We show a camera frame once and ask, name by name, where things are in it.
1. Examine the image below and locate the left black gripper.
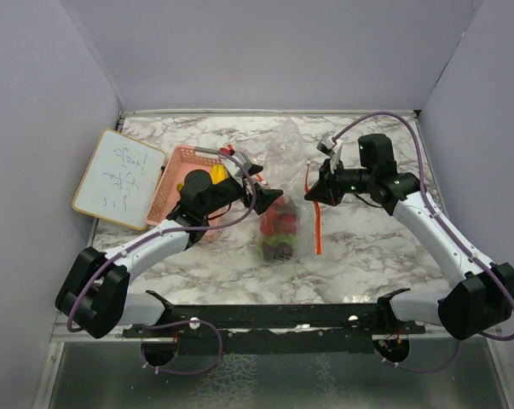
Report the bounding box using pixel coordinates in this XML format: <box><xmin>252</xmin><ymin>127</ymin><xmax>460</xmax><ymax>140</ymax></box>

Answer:
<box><xmin>200</xmin><ymin>164</ymin><xmax>282</xmax><ymax>217</ymax></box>

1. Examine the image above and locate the yellow fake banana bunch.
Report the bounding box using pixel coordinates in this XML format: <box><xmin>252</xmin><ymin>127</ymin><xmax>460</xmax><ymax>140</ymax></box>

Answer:
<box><xmin>176</xmin><ymin>164</ymin><xmax>229</xmax><ymax>193</ymax></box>

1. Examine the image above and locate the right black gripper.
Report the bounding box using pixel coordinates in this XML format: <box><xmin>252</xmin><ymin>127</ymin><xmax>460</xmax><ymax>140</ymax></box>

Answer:
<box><xmin>304</xmin><ymin>156</ymin><xmax>374</xmax><ymax>207</ymax></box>

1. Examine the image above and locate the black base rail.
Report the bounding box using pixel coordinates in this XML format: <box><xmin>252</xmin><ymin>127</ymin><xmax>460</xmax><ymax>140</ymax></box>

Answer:
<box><xmin>123</xmin><ymin>302</ymin><xmax>425</xmax><ymax>355</ymax></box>

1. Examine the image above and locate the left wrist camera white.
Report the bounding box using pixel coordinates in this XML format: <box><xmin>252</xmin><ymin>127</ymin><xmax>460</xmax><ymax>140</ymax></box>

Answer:
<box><xmin>220</xmin><ymin>147</ymin><xmax>263</xmax><ymax>178</ymax></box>

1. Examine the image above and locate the red fake berry bunch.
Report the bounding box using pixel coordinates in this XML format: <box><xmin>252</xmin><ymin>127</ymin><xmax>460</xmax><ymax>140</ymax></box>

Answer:
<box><xmin>259</xmin><ymin>196</ymin><xmax>298</xmax><ymax>236</ymax></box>

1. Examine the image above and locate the zip bag with yellow fruit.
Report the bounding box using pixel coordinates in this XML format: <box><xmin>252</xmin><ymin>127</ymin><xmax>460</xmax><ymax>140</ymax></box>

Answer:
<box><xmin>264</xmin><ymin>118</ymin><xmax>308</xmax><ymax>195</ymax></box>

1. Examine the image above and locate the zip bag with berries grapes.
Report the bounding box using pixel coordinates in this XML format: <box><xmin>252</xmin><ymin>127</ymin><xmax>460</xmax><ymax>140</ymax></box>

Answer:
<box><xmin>258</xmin><ymin>160</ymin><xmax>323</xmax><ymax>263</ymax></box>

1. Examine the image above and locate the green fake grape bunch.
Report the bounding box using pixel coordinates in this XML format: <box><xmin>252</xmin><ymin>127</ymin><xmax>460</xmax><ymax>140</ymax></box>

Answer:
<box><xmin>261</xmin><ymin>233</ymin><xmax>297</xmax><ymax>249</ymax></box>

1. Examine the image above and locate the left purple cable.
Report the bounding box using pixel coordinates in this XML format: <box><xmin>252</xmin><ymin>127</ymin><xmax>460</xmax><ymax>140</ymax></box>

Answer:
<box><xmin>66</xmin><ymin>147</ymin><xmax>264</xmax><ymax>376</ymax></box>

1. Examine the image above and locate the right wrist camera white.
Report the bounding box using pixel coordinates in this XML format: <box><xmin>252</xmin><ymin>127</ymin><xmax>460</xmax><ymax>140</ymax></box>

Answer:
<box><xmin>317</xmin><ymin>135</ymin><xmax>343</xmax><ymax>173</ymax></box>

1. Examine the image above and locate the pink plastic basket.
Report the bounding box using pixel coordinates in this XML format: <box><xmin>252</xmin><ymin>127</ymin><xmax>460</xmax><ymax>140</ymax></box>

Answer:
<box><xmin>147</xmin><ymin>145</ymin><xmax>228</xmax><ymax>243</ymax></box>

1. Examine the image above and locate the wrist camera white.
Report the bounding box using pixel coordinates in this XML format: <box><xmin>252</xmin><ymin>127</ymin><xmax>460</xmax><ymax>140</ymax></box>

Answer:
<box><xmin>317</xmin><ymin>135</ymin><xmax>343</xmax><ymax>173</ymax></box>
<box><xmin>220</xmin><ymin>147</ymin><xmax>263</xmax><ymax>178</ymax></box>

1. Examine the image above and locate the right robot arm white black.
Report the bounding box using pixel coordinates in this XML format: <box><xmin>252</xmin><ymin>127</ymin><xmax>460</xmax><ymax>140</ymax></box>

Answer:
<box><xmin>304</xmin><ymin>134</ymin><xmax>514</xmax><ymax>340</ymax></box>

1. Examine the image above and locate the small whiteboard wooden frame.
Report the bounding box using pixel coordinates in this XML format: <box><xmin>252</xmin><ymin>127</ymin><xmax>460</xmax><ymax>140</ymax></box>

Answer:
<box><xmin>72</xmin><ymin>129</ymin><xmax>167</xmax><ymax>230</ymax></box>

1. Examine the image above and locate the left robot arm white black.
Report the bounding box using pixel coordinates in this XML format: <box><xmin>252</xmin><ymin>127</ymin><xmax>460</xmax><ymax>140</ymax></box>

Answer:
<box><xmin>55</xmin><ymin>170</ymin><xmax>283</xmax><ymax>339</ymax></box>

